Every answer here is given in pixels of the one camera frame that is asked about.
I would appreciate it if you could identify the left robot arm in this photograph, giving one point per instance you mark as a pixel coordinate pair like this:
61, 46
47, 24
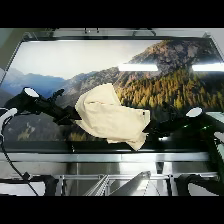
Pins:
28, 101

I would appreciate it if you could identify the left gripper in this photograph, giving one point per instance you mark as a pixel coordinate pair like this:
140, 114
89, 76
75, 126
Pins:
68, 116

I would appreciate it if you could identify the cream shirt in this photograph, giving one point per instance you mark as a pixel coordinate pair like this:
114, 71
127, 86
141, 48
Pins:
111, 116

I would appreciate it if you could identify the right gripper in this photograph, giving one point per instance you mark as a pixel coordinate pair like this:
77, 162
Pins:
155, 128

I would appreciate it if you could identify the silver frame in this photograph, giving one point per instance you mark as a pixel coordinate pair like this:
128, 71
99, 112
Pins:
100, 157

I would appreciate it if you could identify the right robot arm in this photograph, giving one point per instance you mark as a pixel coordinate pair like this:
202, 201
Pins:
196, 121

